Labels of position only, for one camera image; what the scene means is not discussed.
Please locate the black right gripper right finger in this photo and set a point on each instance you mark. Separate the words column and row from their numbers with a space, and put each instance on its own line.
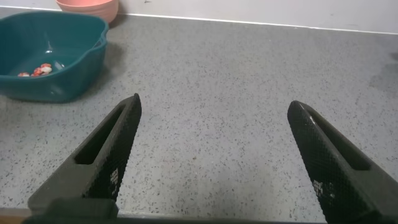
column 335, row 180

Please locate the red and white solid pieces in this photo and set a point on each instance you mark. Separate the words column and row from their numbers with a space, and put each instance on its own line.
column 42, row 70

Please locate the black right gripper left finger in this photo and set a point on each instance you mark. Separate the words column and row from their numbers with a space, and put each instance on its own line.
column 105, row 168

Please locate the teal square plastic basin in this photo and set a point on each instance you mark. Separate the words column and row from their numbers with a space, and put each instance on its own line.
column 62, row 81

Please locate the pink plastic bowl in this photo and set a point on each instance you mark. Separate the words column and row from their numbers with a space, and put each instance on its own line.
column 93, row 7

